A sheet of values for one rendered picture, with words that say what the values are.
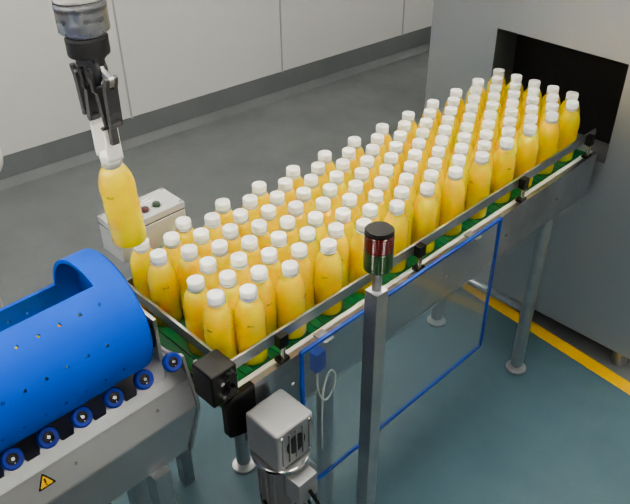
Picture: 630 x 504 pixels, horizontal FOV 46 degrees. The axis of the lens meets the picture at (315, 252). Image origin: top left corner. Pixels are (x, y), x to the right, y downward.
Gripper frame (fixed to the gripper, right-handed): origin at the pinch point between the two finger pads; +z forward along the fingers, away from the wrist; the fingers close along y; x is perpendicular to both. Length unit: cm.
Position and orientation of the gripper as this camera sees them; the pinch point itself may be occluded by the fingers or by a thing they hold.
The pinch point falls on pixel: (106, 140)
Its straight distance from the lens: 146.9
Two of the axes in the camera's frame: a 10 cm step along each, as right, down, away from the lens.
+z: 0.3, 8.4, 5.4
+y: 6.9, 3.8, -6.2
